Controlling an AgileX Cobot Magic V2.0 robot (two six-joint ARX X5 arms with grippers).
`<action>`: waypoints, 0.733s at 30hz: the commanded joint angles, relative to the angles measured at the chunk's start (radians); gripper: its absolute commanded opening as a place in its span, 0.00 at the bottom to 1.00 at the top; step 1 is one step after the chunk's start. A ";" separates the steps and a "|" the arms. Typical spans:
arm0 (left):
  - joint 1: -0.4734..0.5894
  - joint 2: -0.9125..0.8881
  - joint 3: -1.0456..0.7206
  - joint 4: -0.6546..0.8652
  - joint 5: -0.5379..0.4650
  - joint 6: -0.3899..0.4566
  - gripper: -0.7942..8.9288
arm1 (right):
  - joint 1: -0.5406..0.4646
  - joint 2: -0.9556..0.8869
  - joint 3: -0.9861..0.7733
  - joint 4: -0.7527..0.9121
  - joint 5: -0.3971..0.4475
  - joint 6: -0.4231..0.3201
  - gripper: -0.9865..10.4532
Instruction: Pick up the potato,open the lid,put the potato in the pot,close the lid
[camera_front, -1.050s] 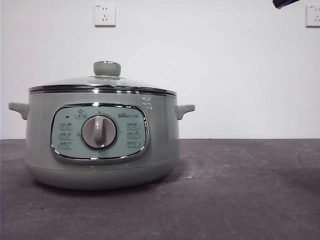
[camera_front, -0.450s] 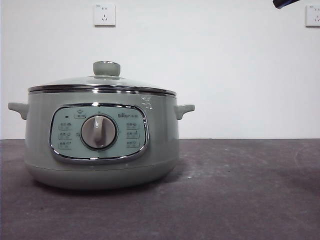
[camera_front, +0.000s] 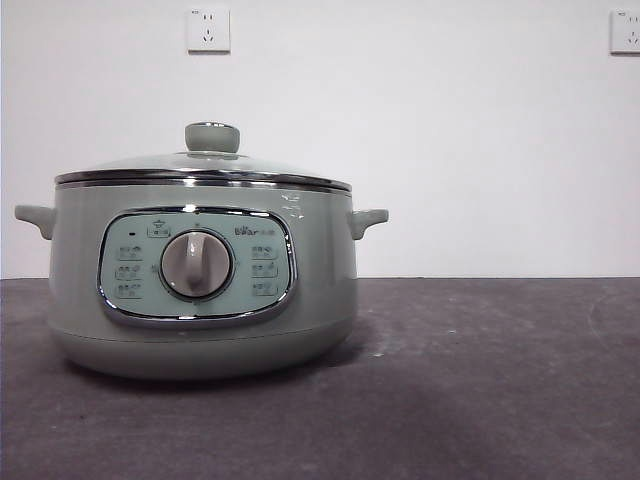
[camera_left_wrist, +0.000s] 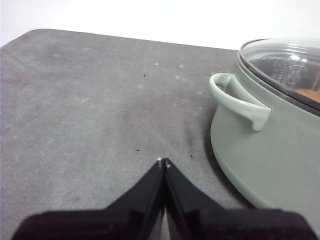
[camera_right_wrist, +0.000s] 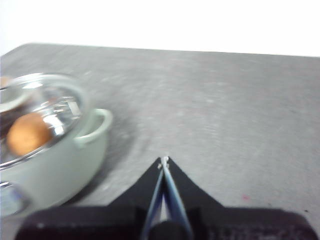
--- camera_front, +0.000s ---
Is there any glass lid with green knob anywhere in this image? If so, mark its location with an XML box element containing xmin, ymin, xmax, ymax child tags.
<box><xmin>53</xmin><ymin>121</ymin><xmax>353</xmax><ymax>195</ymax></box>

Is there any pale green electric pot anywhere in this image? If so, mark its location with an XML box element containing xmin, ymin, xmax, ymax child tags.
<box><xmin>13</xmin><ymin>181</ymin><xmax>390</xmax><ymax>382</ymax></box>

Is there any white wall socket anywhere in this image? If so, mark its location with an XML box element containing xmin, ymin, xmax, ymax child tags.
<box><xmin>609</xmin><ymin>8</ymin><xmax>640</xmax><ymax>55</ymax></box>
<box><xmin>187</xmin><ymin>6</ymin><xmax>233</xmax><ymax>55</ymax></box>

